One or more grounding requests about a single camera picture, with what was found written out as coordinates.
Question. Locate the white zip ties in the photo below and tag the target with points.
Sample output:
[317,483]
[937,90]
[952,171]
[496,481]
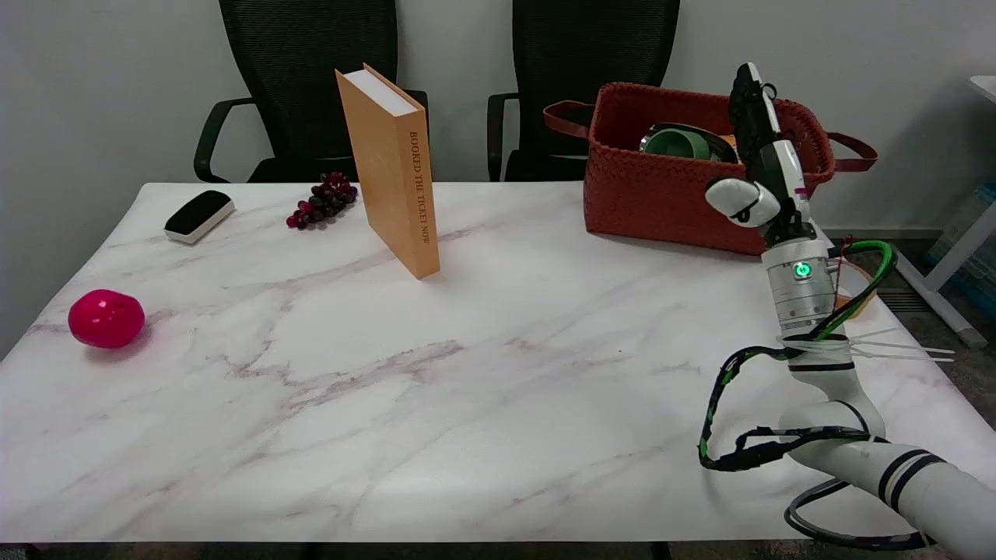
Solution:
[903,348]

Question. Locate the dark red grape bunch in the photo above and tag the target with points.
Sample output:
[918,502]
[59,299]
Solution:
[323,201]

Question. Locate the black white board eraser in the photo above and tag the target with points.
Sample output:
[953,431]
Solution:
[198,214]

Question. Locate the red-brown woven basket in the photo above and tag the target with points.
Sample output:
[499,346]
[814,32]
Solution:
[661,194]

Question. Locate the blue storage box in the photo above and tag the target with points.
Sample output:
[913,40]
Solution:
[982,272]

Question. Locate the pink plastic apple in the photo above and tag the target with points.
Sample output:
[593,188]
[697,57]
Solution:
[105,319]

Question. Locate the black mesh office chair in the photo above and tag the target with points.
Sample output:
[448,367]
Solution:
[303,78]
[576,54]

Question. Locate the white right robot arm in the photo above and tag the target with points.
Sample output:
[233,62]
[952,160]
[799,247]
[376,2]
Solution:
[801,303]

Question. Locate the green bowl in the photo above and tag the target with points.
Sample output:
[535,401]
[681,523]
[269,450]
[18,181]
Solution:
[677,144]

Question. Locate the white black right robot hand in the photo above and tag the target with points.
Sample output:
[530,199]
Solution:
[778,167]

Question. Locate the orange hardcover book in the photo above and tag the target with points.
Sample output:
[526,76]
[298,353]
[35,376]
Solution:
[389,171]

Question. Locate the white desk frame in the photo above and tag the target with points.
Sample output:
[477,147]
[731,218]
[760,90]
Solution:
[945,311]

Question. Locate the yellow tape roll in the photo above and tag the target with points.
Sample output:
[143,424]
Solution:
[860,307]

